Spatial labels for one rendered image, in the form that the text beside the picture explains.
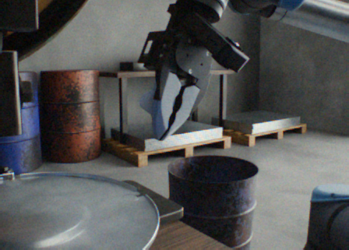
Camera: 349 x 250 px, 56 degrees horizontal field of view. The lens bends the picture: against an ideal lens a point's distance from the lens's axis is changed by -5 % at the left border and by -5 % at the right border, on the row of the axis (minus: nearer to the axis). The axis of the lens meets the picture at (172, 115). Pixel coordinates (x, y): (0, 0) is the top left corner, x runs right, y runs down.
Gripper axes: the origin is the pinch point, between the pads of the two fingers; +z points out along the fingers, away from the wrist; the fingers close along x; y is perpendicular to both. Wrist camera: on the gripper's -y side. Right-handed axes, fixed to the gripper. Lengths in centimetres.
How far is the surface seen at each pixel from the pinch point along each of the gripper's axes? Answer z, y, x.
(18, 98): 2.6, -2.6, 20.8
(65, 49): -70, 325, -103
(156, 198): 8.8, -1.0, -1.7
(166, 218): 10.2, -5.8, 0.2
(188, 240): 28, 43, -63
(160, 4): -176, 318, -192
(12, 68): 0.2, -2.7, 22.3
